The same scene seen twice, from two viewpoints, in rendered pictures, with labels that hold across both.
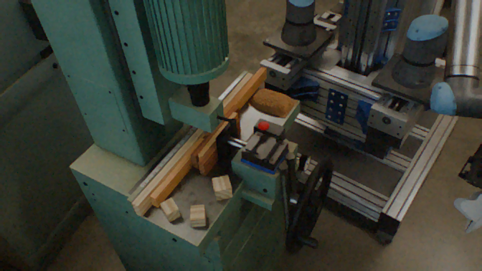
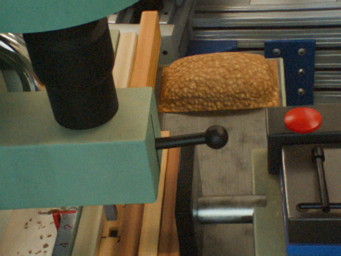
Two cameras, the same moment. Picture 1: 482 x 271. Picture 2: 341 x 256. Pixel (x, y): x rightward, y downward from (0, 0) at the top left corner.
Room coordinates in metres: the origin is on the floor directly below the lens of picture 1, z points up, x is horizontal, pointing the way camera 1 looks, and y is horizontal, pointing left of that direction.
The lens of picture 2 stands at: (0.40, 0.22, 1.42)
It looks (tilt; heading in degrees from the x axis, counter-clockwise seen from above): 40 degrees down; 336
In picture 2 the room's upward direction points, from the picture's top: 8 degrees counter-clockwise
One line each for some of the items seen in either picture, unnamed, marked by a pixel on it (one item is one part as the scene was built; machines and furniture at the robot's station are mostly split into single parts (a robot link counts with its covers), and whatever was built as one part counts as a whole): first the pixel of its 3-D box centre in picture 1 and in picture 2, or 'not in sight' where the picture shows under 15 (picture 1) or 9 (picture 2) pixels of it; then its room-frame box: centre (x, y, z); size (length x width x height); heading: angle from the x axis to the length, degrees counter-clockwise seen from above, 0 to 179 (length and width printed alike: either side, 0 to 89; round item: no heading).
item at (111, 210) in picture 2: not in sight; (107, 197); (0.84, 0.10, 0.97); 0.01 x 0.01 x 0.05; 57
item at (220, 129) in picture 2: (226, 118); (188, 138); (0.79, 0.03, 1.04); 0.06 x 0.02 x 0.02; 57
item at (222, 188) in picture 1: (221, 188); not in sight; (0.65, 0.06, 0.92); 0.04 x 0.04 x 0.04; 11
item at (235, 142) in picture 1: (236, 143); (224, 209); (0.79, 0.01, 0.95); 0.09 x 0.07 x 0.09; 147
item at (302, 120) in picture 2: (263, 125); (302, 120); (0.78, -0.06, 1.02); 0.03 x 0.03 x 0.01
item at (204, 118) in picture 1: (196, 110); (74, 152); (0.85, 0.12, 1.03); 0.14 x 0.07 x 0.09; 57
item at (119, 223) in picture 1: (196, 224); not in sight; (0.90, 0.20, 0.36); 0.58 x 0.45 x 0.71; 57
